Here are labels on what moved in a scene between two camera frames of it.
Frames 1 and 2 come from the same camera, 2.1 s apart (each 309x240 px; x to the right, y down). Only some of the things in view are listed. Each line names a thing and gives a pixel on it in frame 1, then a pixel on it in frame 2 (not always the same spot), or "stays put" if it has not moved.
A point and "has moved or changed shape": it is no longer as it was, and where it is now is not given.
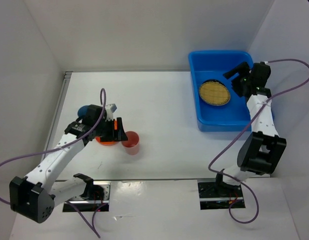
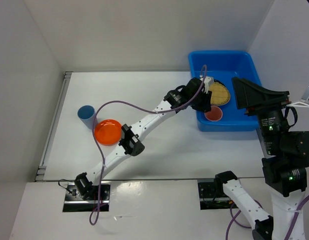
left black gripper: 118,134 to 205,105
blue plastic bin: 233,115 stays put
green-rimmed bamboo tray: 214,93 stays put
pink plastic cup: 131,145 has moved or changed shape
